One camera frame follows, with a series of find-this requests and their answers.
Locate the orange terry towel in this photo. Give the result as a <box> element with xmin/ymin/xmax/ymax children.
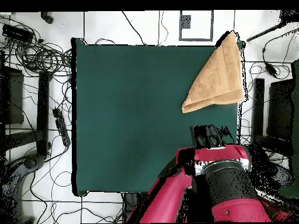
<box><xmin>181</xmin><ymin>31</ymin><xmax>246</xmax><ymax>114</ymax></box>

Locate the black metal stand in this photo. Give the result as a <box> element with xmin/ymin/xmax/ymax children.
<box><xmin>0</xmin><ymin>71</ymin><xmax>52</xmax><ymax>157</ymax></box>
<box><xmin>250</xmin><ymin>78</ymin><xmax>294</xmax><ymax>159</ymax></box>

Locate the dark green table cloth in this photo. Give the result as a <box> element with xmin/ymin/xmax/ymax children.
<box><xmin>71</xmin><ymin>37</ymin><xmax>246</xmax><ymax>197</ymax></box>

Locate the black power strip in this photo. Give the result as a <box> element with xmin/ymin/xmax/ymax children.
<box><xmin>52</xmin><ymin>107</ymin><xmax>71</xmax><ymax>148</ymax></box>

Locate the black tripod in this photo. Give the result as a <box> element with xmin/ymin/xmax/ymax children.
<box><xmin>245</xmin><ymin>9</ymin><xmax>299</xmax><ymax>42</ymax></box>

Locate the black adapter box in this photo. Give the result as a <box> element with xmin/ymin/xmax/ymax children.
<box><xmin>1</xmin><ymin>23</ymin><xmax>34</xmax><ymax>45</ymax></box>

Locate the black inline cable adapter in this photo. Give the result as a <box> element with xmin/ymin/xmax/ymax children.
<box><xmin>265</xmin><ymin>62</ymin><xmax>279</xmax><ymax>78</ymax></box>

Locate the black cable tangle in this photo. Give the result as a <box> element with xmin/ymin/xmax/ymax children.
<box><xmin>0</xmin><ymin>13</ymin><xmax>73</xmax><ymax>78</ymax></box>

